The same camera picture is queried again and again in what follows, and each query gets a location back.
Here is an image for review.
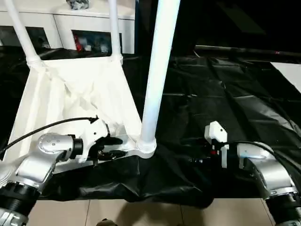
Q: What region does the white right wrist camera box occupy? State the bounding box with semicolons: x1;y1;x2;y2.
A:
204;121;230;169

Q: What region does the white plastic table top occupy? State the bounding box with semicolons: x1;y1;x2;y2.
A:
0;56;157;165

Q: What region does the grey object on cabinet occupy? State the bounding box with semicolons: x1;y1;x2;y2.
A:
67;0;90;10

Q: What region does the white plastic table leg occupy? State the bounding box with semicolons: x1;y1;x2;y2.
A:
107;0;124;64
137;0;181;153
4;0;43;66

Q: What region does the long black bar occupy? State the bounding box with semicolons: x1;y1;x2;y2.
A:
195;45;301;59

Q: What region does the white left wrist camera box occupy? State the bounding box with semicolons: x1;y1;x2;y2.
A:
78;118;111;163

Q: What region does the white cabinet with glass doors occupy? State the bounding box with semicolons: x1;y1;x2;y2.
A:
0;0;137;55

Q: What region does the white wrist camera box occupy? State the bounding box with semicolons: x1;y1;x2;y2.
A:
204;121;230;169
78;118;111;163

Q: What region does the black plastic mat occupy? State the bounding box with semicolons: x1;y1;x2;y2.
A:
0;45;301;208

